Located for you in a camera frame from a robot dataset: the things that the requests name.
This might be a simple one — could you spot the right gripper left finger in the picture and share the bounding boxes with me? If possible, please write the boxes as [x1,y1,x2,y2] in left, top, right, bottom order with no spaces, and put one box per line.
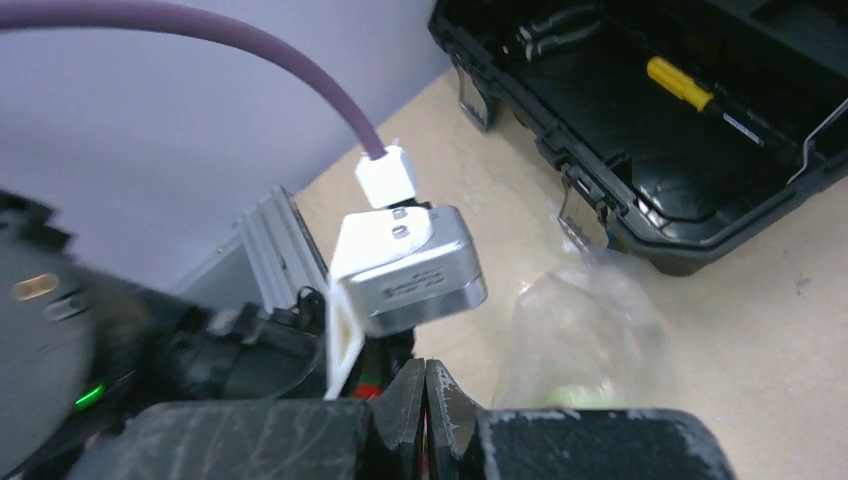
[69,359,425,479]

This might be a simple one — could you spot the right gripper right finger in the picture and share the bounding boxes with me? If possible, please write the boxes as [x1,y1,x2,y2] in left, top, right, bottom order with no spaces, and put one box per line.
[425,360,736,479]

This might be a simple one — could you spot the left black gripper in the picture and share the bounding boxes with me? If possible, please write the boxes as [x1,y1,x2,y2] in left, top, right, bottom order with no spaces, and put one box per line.
[136,287,327,401]

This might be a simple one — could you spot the green cabbage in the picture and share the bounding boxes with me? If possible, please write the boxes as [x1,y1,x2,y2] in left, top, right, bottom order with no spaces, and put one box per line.
[544,385,625,409]

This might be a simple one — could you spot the clear orange zip bag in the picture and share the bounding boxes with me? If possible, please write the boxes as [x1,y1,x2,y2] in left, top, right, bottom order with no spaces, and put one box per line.
[492,249,677,408]

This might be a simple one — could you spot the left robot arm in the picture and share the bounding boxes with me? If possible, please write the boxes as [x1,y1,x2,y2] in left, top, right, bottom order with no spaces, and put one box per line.
[1,192,423,479]

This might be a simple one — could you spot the black open toolbox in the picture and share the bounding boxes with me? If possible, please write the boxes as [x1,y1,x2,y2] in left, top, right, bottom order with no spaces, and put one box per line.
[428,1,847,277]

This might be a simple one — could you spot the black pliers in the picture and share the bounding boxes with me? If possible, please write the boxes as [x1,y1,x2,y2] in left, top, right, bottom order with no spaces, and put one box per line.
[497,1,604,63]

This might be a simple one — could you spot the aluminium frame rail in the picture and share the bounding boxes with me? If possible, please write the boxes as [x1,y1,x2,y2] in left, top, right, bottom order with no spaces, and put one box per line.
[170,186,326,311]

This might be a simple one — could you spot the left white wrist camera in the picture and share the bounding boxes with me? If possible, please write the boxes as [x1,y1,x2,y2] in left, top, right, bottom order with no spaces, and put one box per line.
[322,203,490,402]

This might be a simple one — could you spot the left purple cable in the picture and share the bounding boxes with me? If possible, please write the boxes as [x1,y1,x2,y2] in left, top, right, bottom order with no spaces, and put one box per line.
[0,0,420,211]

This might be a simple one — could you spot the yellow handled screwdriver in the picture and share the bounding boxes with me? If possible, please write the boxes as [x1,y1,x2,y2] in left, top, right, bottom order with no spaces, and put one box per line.
[646,56,793,151]

